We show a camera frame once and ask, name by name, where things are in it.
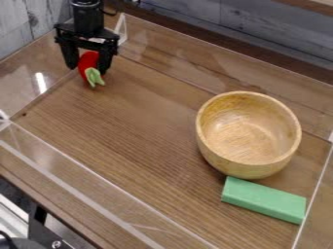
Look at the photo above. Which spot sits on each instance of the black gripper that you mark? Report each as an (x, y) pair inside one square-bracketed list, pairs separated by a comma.
[(86, 33)]

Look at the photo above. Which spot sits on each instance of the red felt strawberry toy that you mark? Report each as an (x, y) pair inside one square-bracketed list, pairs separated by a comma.
[(88, 69)]

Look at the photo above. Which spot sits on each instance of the light wooden bowl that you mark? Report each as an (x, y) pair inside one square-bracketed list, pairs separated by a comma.
[(248, 134)]

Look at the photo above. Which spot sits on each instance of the green rectangular sponge block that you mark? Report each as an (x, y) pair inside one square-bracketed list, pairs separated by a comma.
[(265, 200)]

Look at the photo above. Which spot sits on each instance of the clear acrylic corner bracket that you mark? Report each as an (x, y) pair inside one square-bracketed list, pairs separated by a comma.
[(121, 29)]

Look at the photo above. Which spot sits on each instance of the clear acrylic front wall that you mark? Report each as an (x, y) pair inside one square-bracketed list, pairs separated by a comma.
[(109, 216)]

